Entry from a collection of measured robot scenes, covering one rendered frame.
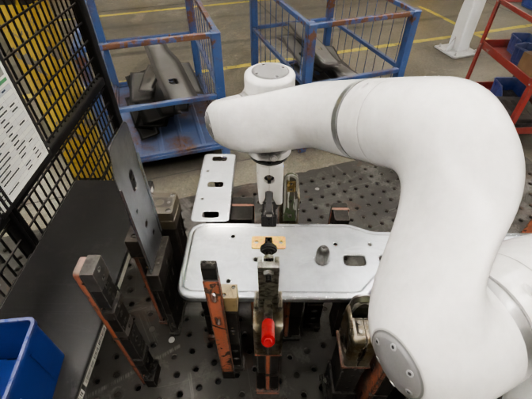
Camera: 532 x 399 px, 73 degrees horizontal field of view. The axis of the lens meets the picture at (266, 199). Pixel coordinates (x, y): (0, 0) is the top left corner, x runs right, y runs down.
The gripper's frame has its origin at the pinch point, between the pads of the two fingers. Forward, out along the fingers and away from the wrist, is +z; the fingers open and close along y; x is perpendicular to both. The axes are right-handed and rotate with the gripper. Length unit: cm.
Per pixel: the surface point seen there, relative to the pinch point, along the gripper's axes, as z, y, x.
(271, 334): -2.6, -30.4, -0.4
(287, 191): 5.0, 10.5, -4.8
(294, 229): 12.3, 4.4, -6.5
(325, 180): 42, 58, -24
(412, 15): 21, 195, -92
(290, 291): 12.2, -13.7, -4.7
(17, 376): -3, -37, 36
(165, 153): 94, 144, 71
